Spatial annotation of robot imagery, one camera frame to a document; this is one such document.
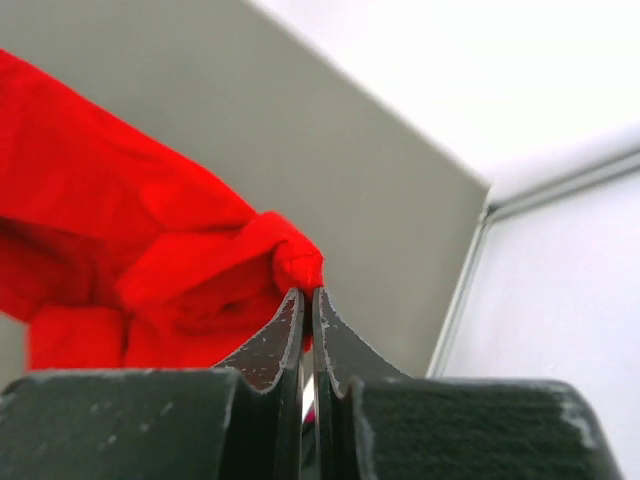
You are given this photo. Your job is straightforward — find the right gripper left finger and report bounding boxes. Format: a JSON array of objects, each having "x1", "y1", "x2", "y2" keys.
[{"x1": 1, "y1": 289, "x2": 305, "y2": 479}]

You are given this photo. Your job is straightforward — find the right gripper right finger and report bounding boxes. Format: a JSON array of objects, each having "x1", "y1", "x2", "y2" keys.
[{"x1": 312, "y1": 288, "x2": 622, "y2": 479}]

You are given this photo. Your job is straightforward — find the right aluminium frame post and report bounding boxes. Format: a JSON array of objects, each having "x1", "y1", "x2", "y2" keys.
[{"x1": 426, "y1": 149, "x2": 639, "y2": 378}]

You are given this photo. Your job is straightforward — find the red t shirt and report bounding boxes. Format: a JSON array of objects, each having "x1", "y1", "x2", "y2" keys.
[{"x1": 1, "y1": 52, "x2": 324, "y2": 370}]

